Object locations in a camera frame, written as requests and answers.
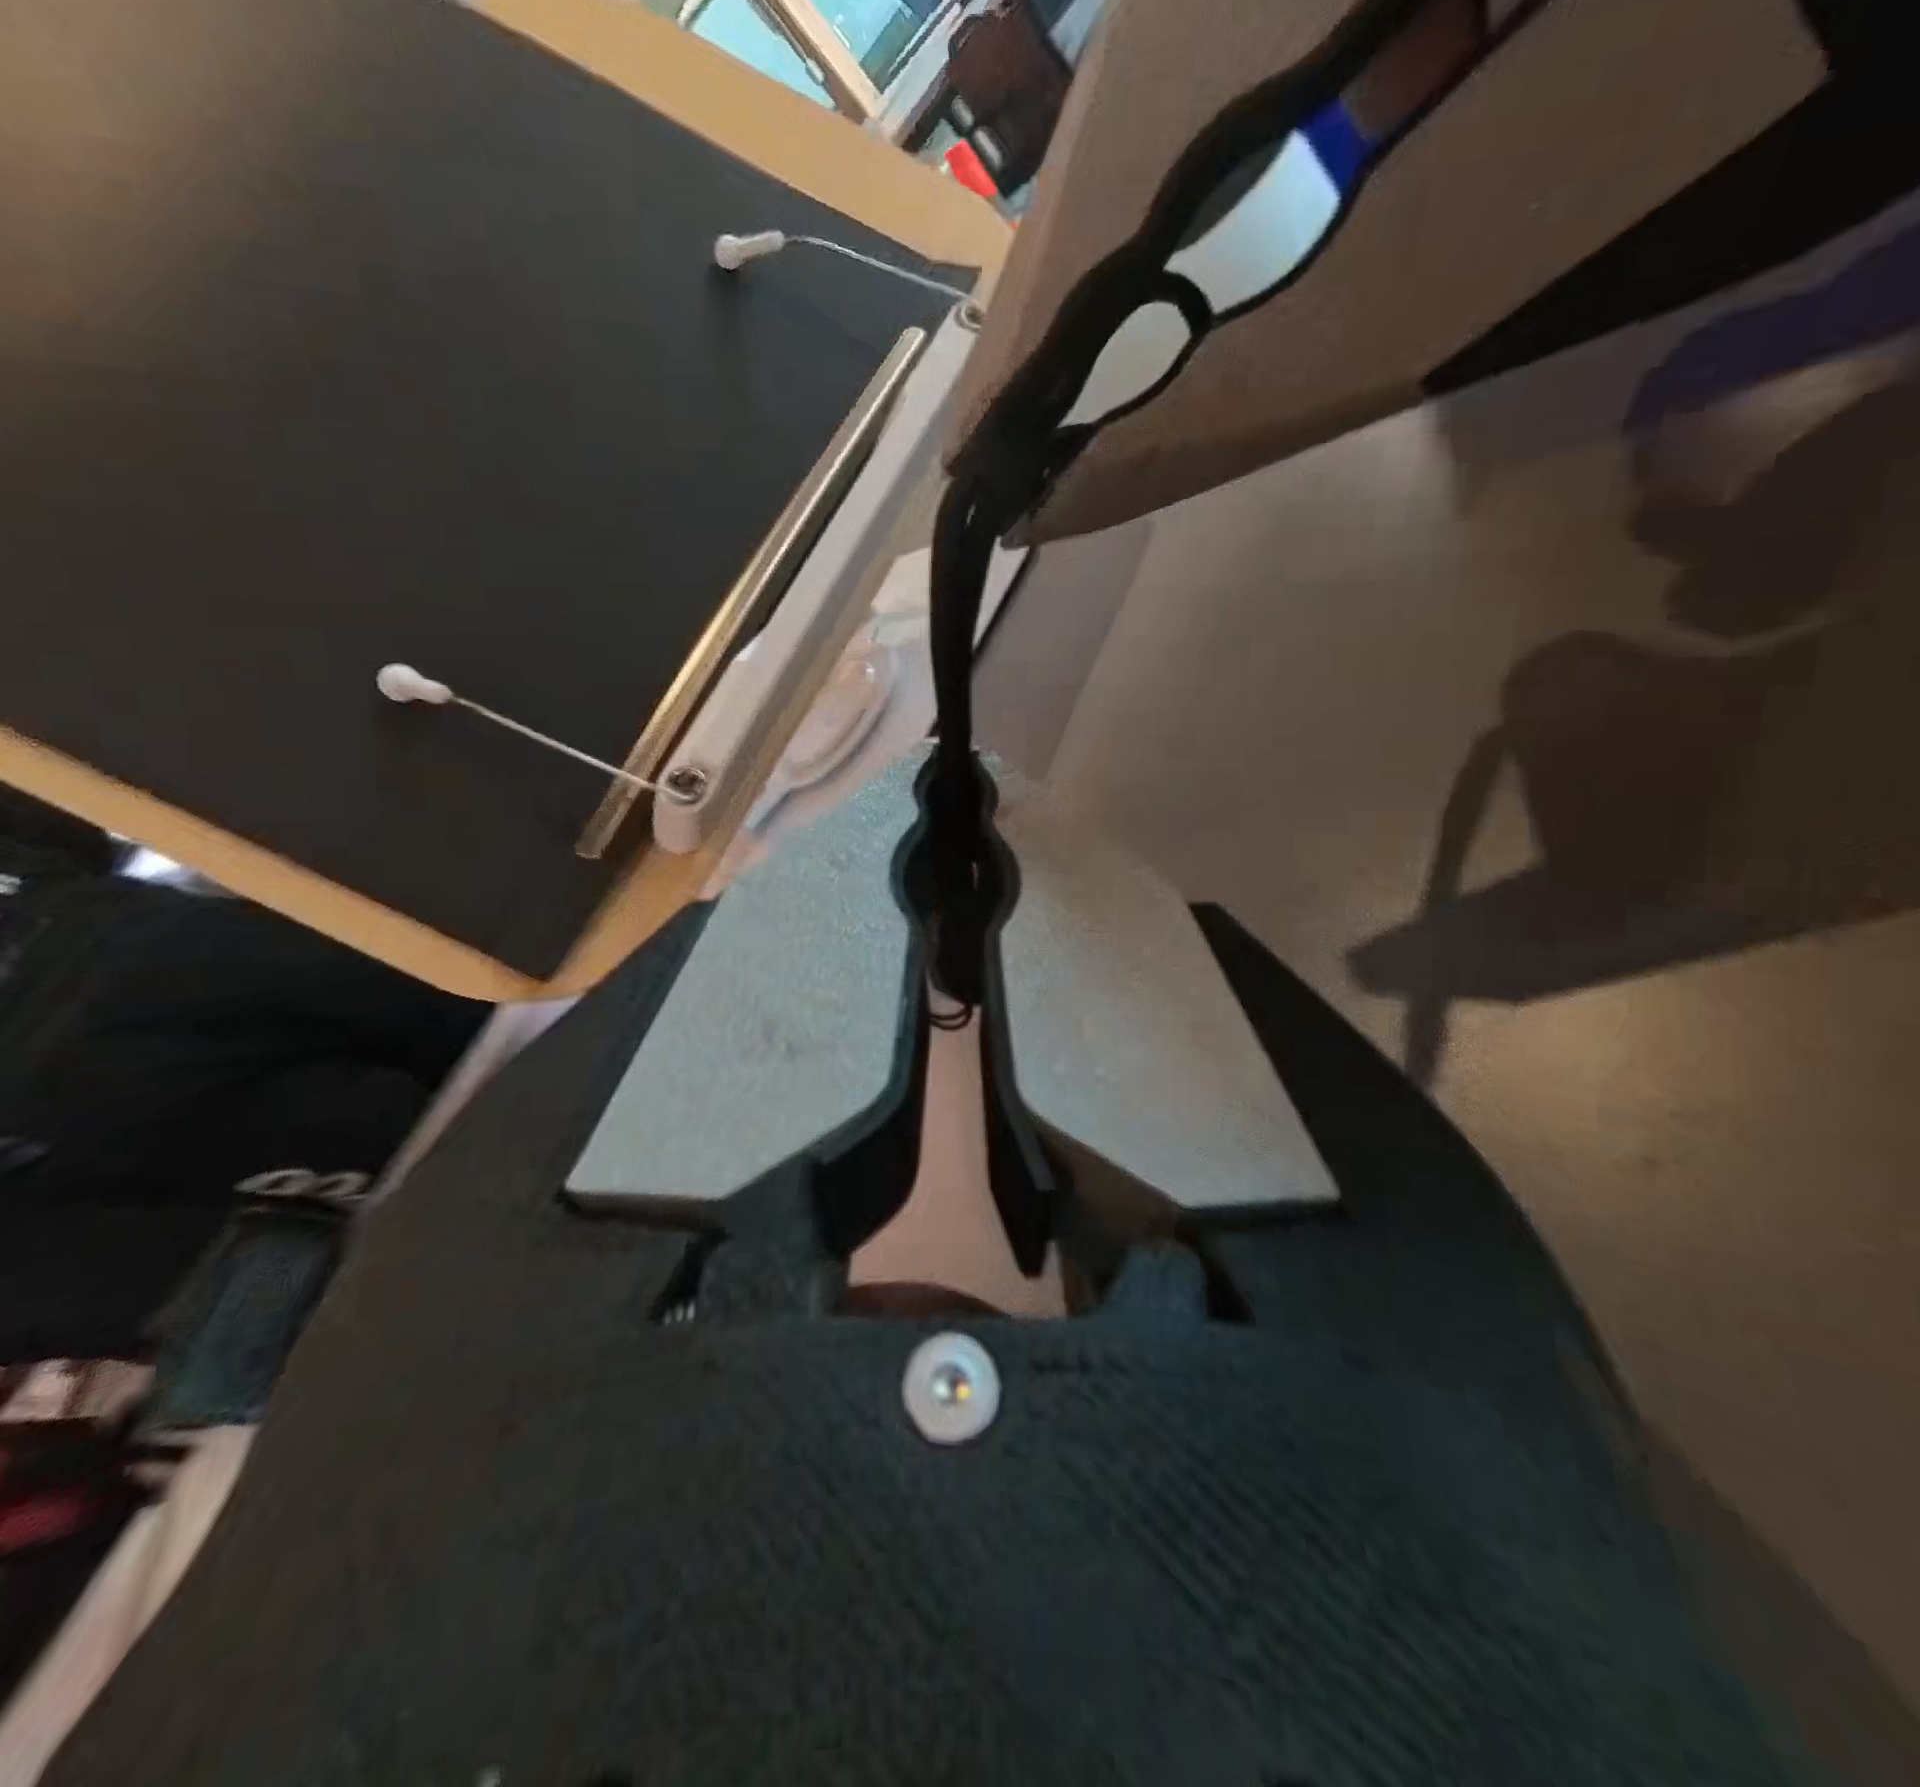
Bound wire page holder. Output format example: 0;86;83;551
711;227;987;324
375;662;714;802

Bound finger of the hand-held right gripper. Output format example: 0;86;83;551
952;0;1501;469
1002;0;1835;548

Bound black wrist strap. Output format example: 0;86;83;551
899;256;1220;1036

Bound large blue storage bin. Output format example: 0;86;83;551
1296;99;1389;206

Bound dark zip case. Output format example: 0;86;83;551
164;1163;376;1429

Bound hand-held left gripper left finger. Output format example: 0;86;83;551
562;742;945;1255

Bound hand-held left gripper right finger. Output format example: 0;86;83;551
967;752;1342;1276

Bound black board with wooden rim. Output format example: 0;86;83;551
0;0;1014;1005

